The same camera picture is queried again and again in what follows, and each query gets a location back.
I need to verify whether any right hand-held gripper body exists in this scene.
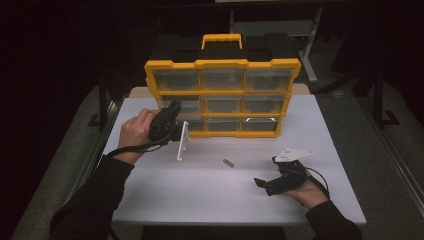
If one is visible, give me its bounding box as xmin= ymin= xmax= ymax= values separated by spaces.
xmin=265 ymin=147 xmax=315 ymax=197

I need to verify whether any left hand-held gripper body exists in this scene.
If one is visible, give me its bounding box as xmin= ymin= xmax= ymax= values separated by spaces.
xmin=148 ymin=107 xmax=192 ymax=163

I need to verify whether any yellow black organizer cabinet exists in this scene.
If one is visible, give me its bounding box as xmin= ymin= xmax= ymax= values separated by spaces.
xmin=144 ymin=33 xmax=302 ymax=139

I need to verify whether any person's right hand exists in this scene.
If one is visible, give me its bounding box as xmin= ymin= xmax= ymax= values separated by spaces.
xmin=281 ymin=169 xmax=330 ymax=210

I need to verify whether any person's left hand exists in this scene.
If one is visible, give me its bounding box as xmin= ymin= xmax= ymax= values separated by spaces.
xmin=112 ymin=107 xmax=161 ymax=166

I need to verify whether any black metal stand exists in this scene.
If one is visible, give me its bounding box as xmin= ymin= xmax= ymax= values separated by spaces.
xmin=352 ymin=66 xmax=401 ymax=130
xmin=87 ymin=75 xmax=112 ymax=130

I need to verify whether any set of clear drawers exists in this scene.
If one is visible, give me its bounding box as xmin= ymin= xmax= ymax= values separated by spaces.
xmin=153 ymin=68 xmax=294 ymax=132

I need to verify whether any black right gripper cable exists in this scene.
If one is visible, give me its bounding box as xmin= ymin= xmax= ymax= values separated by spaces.
xmin=303 ymin=166 xmax=331 ymax=201

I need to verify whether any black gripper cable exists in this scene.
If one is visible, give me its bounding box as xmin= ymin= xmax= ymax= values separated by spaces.
xmin=303 ymin=166 xmax=331 ymax=201
xmin=104 ymin=128 xmax=182 ymax=158

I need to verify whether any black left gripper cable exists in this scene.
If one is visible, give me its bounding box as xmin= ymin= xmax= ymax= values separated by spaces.
xmin=104 ymin=128 xmax=182 ymax=158

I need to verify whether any silver metal rail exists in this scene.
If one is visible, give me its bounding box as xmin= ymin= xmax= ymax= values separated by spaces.
xmin=358 ymin=96 xmax=424 ymax=208
xmin=55 ymin=99 xmax=122 ymax=240

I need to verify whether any grey metal table frame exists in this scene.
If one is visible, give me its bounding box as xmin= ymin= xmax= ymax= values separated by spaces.
xmin=229 ymin=7 xmax=324 ymax=84

